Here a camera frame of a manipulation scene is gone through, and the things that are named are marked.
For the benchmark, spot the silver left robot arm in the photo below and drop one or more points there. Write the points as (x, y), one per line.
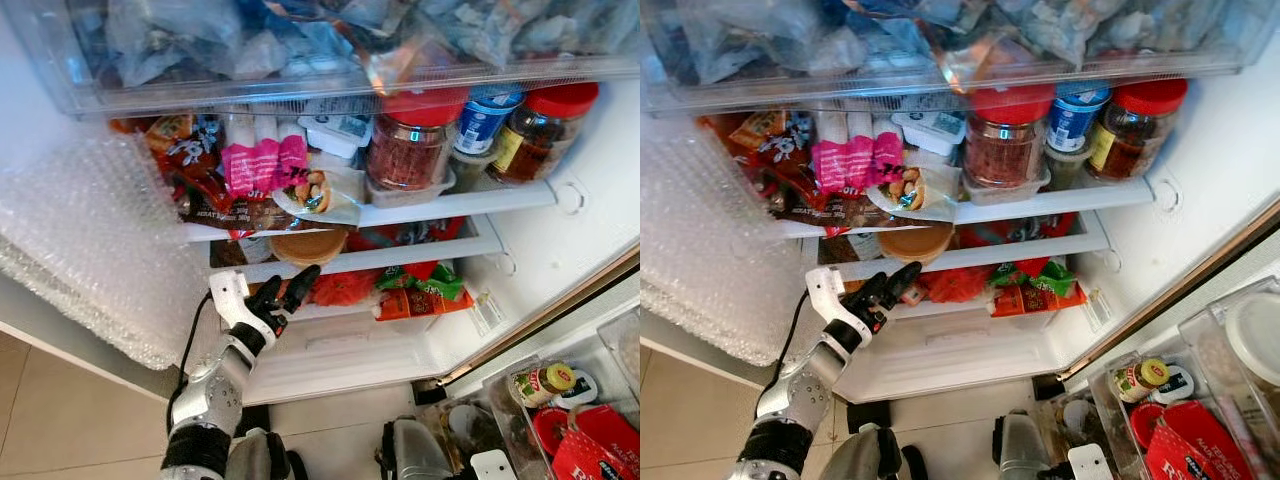
(215, 395)
(805, 390)

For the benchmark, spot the short white fridge shelf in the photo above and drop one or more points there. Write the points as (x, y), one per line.
(400, 258)
(1000, 255)

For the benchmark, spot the long white fridge shelf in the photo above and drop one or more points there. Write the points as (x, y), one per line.
(480, 200)
(1080, 197)

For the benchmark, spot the clear fridge drawer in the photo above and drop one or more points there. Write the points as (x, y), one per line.
(850, 85)
(250, 85)

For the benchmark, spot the fridge door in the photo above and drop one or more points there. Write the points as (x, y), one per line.
(1170, 320)
(570, 325)

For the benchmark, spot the black fridge with white interior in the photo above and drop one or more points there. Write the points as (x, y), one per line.
(590, 150)
(1220, 130)

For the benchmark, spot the red plastic bag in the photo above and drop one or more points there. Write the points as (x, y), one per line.
(345, 288)
(955, 285)

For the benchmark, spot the brown meat packet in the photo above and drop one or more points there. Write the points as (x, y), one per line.
(830, 210)
(240, 213)

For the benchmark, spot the white crisper drawer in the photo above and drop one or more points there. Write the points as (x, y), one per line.
(960, 350)
(350, 355)

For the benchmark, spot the white sausage picture packet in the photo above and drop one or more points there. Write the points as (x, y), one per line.
(315, 192)
(908, 188)

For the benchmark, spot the orange flat packet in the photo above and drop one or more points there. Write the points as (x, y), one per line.
(1035, 300)
(420, 303)

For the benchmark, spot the pink wrapped white bottle pack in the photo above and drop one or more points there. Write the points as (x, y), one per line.
(262, 165)
(850, 162)

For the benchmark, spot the green red packet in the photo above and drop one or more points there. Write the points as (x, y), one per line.
(1040, 278)
(430, 283)

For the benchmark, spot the red black food packet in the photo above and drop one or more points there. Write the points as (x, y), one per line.
(420, 232)
(1030, 230)

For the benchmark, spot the clear plastic tub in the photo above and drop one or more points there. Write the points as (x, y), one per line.
(410, 195)
(1005, 192)

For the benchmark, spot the grey left robot leg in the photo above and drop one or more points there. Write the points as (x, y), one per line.
(860, 455)
(260, 458)

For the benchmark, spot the white plastic box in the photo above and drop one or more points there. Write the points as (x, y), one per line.
(935, 128)
(340, 132)

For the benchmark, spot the red brown snack packet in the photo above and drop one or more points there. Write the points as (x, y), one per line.
(190, 150)
(780, 145)

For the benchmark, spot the bubble wrap sheet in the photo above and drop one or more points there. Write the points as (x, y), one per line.
(90, 240)
(720, 240)

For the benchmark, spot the wide red lid jar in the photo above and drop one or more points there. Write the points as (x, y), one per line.
(410, 150)
(1005, 150)

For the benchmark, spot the glass jar silver lid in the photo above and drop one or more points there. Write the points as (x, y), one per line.
(1075, 420)
(468, 425)

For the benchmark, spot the small yellow lid jar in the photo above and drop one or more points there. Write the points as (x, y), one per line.
(1142, 378)
(545, 382)

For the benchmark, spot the red lid jar yellow label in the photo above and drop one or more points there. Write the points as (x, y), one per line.
(540, 140)
(1135, 135)

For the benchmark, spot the red snack box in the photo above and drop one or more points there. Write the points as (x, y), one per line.
(600, 450)
(1195, 450)

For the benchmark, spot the white lid round container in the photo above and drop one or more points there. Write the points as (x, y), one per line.
(1258, 335)

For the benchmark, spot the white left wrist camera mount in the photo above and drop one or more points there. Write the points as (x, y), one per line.
(228, 295)
(825, 292)

